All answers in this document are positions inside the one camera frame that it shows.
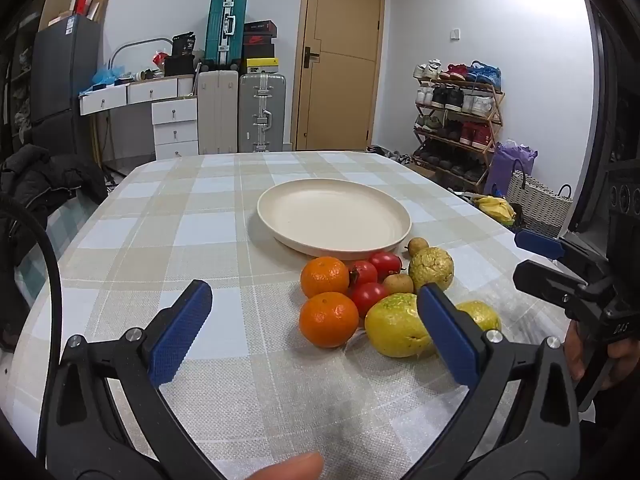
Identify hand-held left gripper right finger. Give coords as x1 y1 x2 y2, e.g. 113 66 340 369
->
402 282 583 480

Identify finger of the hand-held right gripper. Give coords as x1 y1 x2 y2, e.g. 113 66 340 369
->
512 260 590 319
514 230 610 289

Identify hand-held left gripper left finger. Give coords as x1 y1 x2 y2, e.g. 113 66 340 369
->
37 280 221 480

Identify large yellow guava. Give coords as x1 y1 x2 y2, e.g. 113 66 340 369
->
455 300 502 333

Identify yellow guava with green patch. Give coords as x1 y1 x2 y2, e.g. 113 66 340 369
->
364 293 436 359

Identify wrinkled brownish yellow guava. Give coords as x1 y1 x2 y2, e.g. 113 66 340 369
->
408 246 455 292

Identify red tomato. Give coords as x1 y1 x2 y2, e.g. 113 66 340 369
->
368 252 403 281
350 282 390 317
348 260 379 291

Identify orange mandarin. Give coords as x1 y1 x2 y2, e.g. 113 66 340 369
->
299 291 360 349
301 256 350 299

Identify cream round plate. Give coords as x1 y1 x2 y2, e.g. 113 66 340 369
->
257 178 412 261

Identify person's right hand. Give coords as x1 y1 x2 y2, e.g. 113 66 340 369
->
564 319 640 392

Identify person's left hand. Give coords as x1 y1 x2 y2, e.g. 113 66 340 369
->
235 451 325 480

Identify grey woven basket bag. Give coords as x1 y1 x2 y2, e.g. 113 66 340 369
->
507 170 575 239

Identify purple bag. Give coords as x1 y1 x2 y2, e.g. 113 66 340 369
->
483 140 539 199

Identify small cardboard box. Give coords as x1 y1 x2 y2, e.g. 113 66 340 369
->
401 162 437 182

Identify wooden shoe rack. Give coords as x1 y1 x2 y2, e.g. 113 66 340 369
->
412 76 506 194

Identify teal checked seat cover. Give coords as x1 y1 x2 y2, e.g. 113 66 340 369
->
14 195 103 311

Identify rows of assorted shoes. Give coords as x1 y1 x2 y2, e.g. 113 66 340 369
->
413 59 502 183

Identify loose sneakers group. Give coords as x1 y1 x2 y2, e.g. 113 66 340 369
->
366 145 414 166

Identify white drawer cabinet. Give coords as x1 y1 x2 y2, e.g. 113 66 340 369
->
151 97 199 161

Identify black jacket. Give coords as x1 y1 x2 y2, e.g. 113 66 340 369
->
0 143 109 267

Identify beige suitcase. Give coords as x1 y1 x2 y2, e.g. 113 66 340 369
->
196 69 240 155

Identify silver suitcase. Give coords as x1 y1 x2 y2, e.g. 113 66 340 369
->
238 73 287 153

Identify white desk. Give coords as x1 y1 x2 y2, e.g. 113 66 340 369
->
78 75 199 161

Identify blue plastic bag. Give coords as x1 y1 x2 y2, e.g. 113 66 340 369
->
91 62 129 87

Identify wooden door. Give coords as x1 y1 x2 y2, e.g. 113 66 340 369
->
290 0 386 152

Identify yellow and white shoe box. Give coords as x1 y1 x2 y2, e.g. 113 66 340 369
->
244 57 280 75

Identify dark grey refrigerator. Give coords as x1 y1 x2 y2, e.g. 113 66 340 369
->
31 15 102 161

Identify silver arc lamp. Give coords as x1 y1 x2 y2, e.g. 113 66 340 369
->
110 37 174 79

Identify dark shelf cabinet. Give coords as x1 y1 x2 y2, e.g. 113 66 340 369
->
0 10 37 147

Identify teal suitcase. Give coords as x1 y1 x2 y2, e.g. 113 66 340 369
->
204 0 248 70

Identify black cable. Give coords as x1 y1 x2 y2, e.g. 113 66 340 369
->
0 204 64 363

